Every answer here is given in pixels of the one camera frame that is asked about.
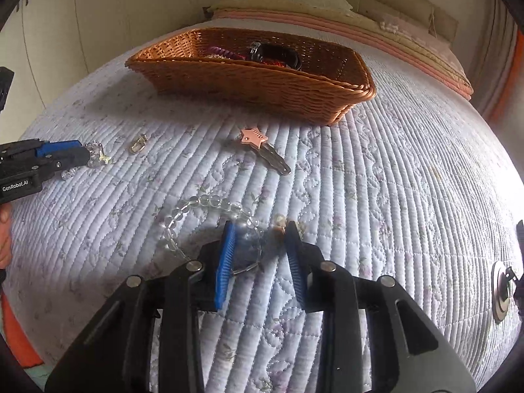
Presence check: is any person's left hand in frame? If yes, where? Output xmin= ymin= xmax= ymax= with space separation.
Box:
xmin=0 ymin=207 xmax=13 ymax=269

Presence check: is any black glossy hair accessory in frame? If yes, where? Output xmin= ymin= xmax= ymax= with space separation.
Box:
xmin=248 ymin=41 xmax=303 ymax=70

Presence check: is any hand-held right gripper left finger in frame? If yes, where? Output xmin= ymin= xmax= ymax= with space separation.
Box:
xmin=45 ymin=220 xmax=238 ymax=393

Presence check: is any grey curtain with orange edge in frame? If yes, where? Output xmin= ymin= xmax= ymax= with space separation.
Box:
xmin=471 ymin=0 xmax=524 ymax=123

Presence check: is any small gold clip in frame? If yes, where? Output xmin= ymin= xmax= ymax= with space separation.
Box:
xmin=129 ymin=133 xmax=150 ymax=155

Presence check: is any clear bead bracelet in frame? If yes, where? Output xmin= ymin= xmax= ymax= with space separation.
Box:
xmin=161 ymin=196 xmax=267 ymax=273

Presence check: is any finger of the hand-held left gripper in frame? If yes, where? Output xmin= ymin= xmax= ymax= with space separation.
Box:
xmin=35 ymin=140 xmax=84 ymax=157
xmin=39 ymin=147 xmax=91 ymax=173

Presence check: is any small pearl gold earring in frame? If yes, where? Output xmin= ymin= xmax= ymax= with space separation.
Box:
xmin=272 ymin=213 xmax=306 ymax=238

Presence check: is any white built-in wardrobe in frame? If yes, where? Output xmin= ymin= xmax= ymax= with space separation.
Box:
xmin=0 ymin=0 xmax=246 ymax=103

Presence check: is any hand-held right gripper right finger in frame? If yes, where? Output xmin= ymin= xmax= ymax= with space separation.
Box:
xmin=284 ymin=220 xmax=477 ymax=393

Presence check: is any salmon pink folded blanket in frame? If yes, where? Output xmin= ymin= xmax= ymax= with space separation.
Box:
xmin=213 ymin=10 xmax=475 ymax=100

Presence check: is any clear crystal bead jewelry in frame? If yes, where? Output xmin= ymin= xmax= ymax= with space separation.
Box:
xmin=61 ymin=140 xmax=111 ymax=181

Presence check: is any round silver metal disc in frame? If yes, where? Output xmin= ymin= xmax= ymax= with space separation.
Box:
xmin=492 ymin=261 xmax=514 ymax=323

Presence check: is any orange cloth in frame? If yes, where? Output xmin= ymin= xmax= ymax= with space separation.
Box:
xmin=0 ymin=295 xmax=44 ymax=367

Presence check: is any brown wicker basket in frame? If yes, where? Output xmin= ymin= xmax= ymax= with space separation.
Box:
xmin=125 ymin=28 xmax=376 ymax=125

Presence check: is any quilted floral bed cover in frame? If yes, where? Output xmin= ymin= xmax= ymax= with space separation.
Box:
xmin=8 ymin=28 xmax=520 ymax=393

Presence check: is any pink star hair clip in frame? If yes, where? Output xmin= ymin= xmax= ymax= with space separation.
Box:
xmin=239 ymin=128 xmax=292 ymax=176

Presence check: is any purple spiral hair tie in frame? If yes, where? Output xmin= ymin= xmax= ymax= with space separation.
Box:
xmin=205 ymin=47 xmax=248 ymax=61

